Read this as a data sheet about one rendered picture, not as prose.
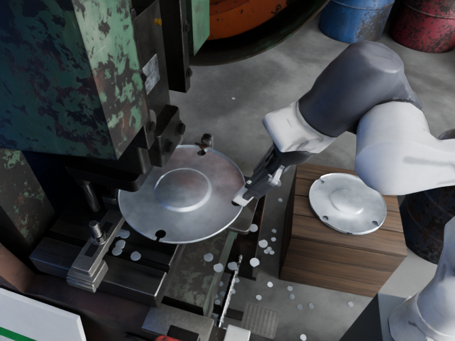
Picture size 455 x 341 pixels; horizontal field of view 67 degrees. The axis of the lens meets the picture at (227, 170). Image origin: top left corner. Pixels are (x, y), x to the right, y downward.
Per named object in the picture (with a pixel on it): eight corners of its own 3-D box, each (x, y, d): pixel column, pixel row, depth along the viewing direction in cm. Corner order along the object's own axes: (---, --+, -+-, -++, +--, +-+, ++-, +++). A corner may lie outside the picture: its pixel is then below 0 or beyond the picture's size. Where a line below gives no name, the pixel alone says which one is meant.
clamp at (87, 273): (133, 226, 80) (124, 199, 73) (94, 293, 69) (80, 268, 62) (110, 220, 82) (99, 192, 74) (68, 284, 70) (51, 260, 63)
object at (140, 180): (177, 139, 83) (175, 121, 79) (139, 201, 69) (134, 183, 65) (116, 126, 85) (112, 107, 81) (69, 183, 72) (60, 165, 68)
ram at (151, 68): (192, 132, 76) (183, -10, 55) (165, 180, 66) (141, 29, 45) (121, 117, 79) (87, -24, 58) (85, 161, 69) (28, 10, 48)
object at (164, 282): (220, 166, 103) (221, 151, 99) (158, 308, 73) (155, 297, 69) (129, 145, 109) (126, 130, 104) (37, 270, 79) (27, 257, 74)
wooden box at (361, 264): (366, 223, 169) (393, 176, 143) (374, 298, 143) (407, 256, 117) (285, 210, 173) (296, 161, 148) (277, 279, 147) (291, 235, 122)
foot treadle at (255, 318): (277, 316, 126) (279, 310, 122) (271, 344, 119) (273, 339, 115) (131, 273, 136) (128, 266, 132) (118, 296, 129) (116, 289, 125)
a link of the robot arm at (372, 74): (391, 174, 54) (385, 133, 61) (468, 119, 45) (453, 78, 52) (295, 118, 51) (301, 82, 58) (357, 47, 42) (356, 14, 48)
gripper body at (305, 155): (317, 162, 57) (286, 190, 63) (321, 130, 62) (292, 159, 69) (279, 140, 55) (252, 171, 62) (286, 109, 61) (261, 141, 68)
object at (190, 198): (93, 223, 72) (92, 221, 71) (152, 137, 91) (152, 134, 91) (225, 260, 67) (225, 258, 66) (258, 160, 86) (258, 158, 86)
